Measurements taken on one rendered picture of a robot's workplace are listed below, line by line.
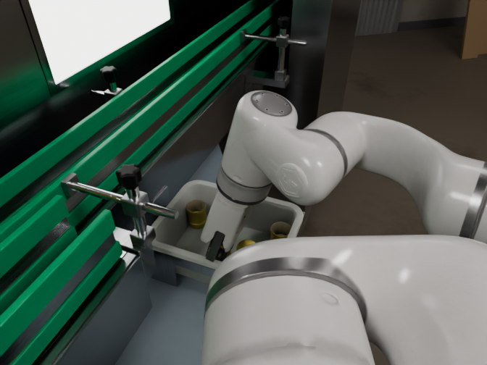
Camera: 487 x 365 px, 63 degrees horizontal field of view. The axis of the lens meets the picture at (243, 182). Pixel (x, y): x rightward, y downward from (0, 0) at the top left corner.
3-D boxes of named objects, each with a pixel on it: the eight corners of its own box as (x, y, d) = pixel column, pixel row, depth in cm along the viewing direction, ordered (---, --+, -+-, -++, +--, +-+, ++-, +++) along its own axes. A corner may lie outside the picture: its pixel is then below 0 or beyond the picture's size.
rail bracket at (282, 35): (245, 93, 113) (245, 9, 99) (302, 103, 108) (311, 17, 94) (238, 100, 109) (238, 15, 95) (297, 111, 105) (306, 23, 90)
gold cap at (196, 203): (198, 214, 70) (201, 232, 73) (209, 203, 72) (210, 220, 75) (182, 208, 71) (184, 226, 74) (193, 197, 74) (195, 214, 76)
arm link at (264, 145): (369, 140, 45) (333, 179, 38) (333, 202, 52) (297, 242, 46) (263, 77, 49) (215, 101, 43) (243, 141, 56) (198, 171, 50)
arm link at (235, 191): (237, 137, 57) (232, 151, 59) (211, 171, 51) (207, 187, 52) (285, 158, 56) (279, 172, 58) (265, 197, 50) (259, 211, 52)
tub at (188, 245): (193, 210, 79) (190, 176, 74) (302, 240, 73) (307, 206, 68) (146, 276, 67) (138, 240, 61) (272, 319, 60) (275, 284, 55)
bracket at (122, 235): (108, 248, 64) (98, 216, 59) (159, 265, 61) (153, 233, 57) (94, 264, 61) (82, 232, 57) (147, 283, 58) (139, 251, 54)
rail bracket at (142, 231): (88, 214, 60) (64, 144, 52) (187, 245, 55) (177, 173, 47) (74, 227, 58) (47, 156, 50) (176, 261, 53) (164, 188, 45)
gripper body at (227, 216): (234, 147, 58) (219, 198, 66) (204, 188, 51) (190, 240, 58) (280, 168, 57) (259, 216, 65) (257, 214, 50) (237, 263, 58)
